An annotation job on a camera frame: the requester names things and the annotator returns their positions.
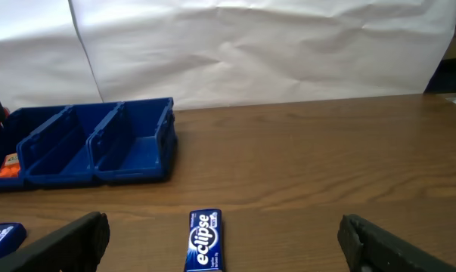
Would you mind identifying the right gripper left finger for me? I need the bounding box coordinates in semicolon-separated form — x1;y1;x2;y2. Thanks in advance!
0;211;111;272

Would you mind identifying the blue candy pack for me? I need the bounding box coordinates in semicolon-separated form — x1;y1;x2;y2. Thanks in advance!
183;208;225;272
0;222;28;265

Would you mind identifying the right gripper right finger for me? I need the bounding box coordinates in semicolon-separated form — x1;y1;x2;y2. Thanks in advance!
337;213;456;272

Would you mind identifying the blue tray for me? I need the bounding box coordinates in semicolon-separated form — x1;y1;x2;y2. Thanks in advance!
0;97;178;190

